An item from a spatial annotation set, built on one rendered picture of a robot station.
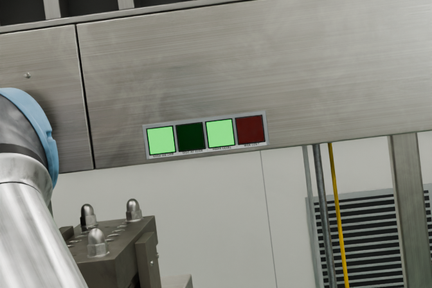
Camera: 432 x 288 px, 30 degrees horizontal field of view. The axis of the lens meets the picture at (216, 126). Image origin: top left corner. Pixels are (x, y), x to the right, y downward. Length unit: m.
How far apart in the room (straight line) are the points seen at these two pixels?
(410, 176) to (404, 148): 0.06
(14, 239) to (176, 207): 3.36
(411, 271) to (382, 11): 0.58
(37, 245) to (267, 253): 3.39
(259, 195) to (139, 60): 2.42
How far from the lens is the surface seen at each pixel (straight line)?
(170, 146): 1.62
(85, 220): 1.66
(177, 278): 1.68
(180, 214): 4.03
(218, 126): 1.61
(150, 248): 1.50
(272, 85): 1.61
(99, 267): 1.31
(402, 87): 1.62
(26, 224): 0.69
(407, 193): 1.80
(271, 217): 4.00
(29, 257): 0.67
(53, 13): 1.68
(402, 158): 1.79
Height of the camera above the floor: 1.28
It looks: 3 degrees down
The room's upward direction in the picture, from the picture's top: 7 degrees counter-clockwise
